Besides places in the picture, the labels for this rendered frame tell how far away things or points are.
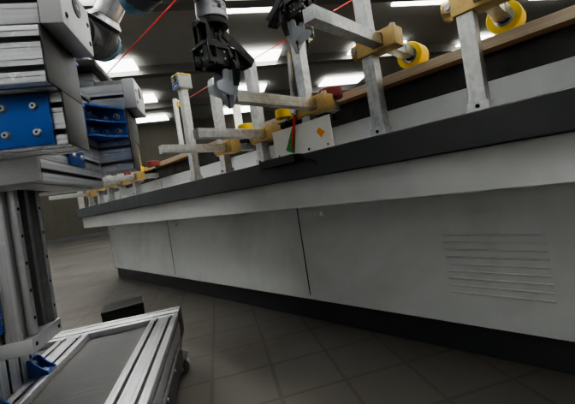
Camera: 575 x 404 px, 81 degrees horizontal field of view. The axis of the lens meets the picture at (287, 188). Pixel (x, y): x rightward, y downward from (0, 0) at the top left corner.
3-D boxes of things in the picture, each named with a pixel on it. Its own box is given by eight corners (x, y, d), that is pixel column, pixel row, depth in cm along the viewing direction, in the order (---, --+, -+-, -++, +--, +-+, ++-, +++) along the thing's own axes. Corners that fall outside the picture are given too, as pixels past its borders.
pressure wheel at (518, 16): (506, -8, 85) (478, 21, 89) (530, 11, 82) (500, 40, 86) (511, -1, 89) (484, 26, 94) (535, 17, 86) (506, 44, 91)
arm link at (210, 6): (215, 16, 89) (233, 1, 83) (217, 33, 89) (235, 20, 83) (189, 9, 84) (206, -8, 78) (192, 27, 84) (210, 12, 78)
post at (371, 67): (386, 145, 92) (359, -29, 92) (375, 148, 94) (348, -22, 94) (393, 145, 94) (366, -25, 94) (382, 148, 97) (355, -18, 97)
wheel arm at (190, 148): (163, 155, 122) (162, 143, 122) (159, 157, 124) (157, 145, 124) (256, 151, 153) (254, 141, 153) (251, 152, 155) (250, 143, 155)
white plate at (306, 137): (333, 146, 103) (328, 114, 103) (275, 160, 121) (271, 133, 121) (334, 145, 103) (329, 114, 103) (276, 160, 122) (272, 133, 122)
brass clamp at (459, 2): (509, -9, 68) (506, -34, 68) (441, 20, 78) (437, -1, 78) (516, -1, 73) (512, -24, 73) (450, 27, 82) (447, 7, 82)
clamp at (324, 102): (325, 108, 104) (323, 92, 104) (293, 119, 113) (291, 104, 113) (335, 109, 108) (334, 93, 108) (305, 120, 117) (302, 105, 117)
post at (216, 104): (228, 187, 145) (211, 76, 145) (223, 188, 147) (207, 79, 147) (235, 187, 147) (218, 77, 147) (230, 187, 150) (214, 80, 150)
